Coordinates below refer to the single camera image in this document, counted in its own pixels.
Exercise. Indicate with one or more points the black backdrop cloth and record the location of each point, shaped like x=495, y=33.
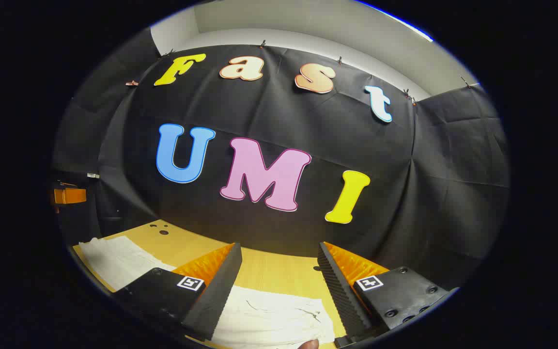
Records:
x=269, y=106

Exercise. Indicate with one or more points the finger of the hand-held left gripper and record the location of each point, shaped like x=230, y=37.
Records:
x=69, y=196

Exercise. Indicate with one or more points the small metal cloth clip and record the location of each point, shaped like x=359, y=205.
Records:
x=93, y=175

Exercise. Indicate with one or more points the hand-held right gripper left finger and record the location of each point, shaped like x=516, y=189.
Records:
x=211, y=300

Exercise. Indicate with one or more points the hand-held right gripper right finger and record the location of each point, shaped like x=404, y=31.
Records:
x=339, y=295

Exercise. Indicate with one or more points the white jeans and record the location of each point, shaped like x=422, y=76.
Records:
x=269, y=315

